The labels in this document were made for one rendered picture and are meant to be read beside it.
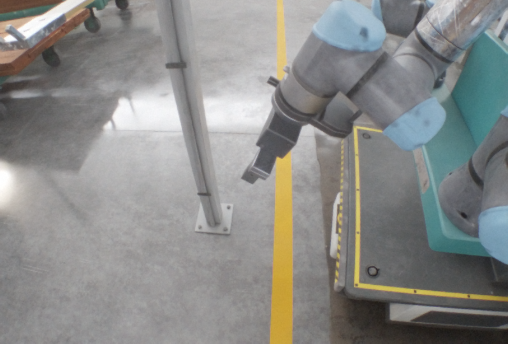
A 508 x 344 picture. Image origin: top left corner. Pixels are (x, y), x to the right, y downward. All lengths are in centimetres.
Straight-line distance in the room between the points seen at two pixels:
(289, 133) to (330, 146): 112
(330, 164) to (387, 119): 111
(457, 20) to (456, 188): 29
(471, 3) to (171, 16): 52
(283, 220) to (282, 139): 84
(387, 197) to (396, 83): 68
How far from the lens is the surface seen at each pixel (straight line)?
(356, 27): 31
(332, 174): 139
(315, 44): 34
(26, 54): 208
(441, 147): 71
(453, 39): 42
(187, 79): 70
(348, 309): 111
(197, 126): 79
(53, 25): 23
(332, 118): 41
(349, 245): 83
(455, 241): 57
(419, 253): 91
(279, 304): 108
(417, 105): 33
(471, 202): 55
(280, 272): 112
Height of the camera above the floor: 105
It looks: 47 degrees down
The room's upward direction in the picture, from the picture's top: 1 degrees counter-clockwise
